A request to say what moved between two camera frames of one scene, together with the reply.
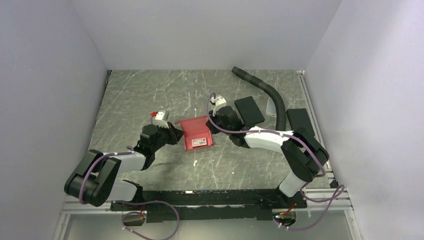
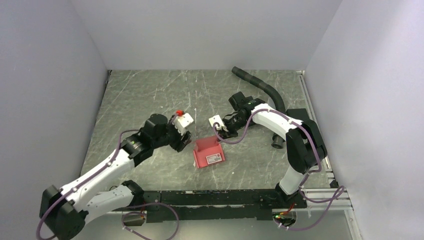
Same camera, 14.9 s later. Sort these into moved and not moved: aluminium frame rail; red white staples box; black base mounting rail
Moved: red white staples box
Not moved: aluminium frame rail; black base mounting rail
